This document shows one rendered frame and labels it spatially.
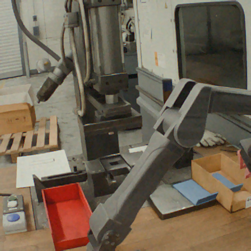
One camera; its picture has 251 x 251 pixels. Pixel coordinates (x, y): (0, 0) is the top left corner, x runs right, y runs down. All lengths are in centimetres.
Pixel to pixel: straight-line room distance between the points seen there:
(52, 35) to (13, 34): 119
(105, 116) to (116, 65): 15
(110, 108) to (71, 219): 34
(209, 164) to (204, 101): 54
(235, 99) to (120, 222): 34
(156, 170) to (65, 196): 47
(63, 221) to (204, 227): 39
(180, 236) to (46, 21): 955
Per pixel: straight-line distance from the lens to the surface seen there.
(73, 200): 109
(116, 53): 101
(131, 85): 423
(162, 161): 68
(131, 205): 70
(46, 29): 1020
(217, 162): 120
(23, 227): 99
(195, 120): 67
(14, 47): 1019
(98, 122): 102
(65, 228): 97
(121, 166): 109
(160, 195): 104
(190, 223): 95
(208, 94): 67
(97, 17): 100
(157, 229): 93
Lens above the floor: 144
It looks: 18 degrees down
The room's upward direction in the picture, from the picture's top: 5 degrees counter-clockwise
